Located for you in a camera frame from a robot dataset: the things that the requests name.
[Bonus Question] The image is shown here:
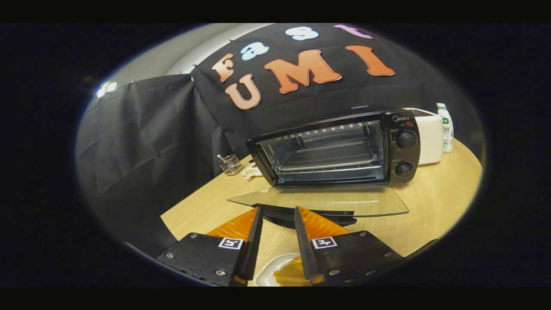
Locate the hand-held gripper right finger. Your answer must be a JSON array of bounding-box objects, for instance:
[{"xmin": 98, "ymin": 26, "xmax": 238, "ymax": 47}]
[{"xmin": 294, "ymin": 206, "xmax": 405, "ymax": 287}]

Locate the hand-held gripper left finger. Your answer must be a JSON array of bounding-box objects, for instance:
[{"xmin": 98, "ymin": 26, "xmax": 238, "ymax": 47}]
[{"xmin": 156, "ymin": 207, "xmax": 264, "ymax": 287}]

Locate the yellow bread pastry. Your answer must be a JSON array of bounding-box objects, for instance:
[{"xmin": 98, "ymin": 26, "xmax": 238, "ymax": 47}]
[{"xmin": 272, "ymin": 256, "xmax": 310, "ymax": 287}]

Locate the black toaster oven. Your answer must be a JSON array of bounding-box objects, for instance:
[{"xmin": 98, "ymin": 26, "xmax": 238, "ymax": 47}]
[{"xmin": 227, "ymin": 108, "xmax": 422, "ymax": 229}]

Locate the white bread toaster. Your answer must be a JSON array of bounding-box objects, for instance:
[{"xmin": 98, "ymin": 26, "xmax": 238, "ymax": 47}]
[{"xmin": 402, "ymin": 108, "xmax": 444, "ymax": 166}]

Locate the white plate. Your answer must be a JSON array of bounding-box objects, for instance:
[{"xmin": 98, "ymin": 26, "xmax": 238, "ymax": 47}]
[{"xmin": 253, "ymin": 253, "xmax": 310, "ymax": 287}]

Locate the black backdrop cloth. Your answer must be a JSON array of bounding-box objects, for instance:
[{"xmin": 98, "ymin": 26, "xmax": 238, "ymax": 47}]
[{"xmin": 75, "ymin": 23, "xmax": 478, "ymax": 254}]

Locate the clear plastic bottle green label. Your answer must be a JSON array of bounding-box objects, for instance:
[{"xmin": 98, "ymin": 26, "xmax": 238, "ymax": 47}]
[{"xmin": 436, "ymin": 102, "xmax": 455, "ymax": 154}]

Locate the small ceiling light panel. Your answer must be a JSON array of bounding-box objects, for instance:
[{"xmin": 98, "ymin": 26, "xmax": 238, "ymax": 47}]
[{"xmin": 96, "ymin": 81, "xmax": 118, "ymax": 98}]

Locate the wire mesh basket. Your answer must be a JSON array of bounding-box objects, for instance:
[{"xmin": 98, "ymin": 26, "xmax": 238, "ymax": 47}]
[{"xmin": 217, "ymin": 154, "xmax": 244, "ymax": 176}]

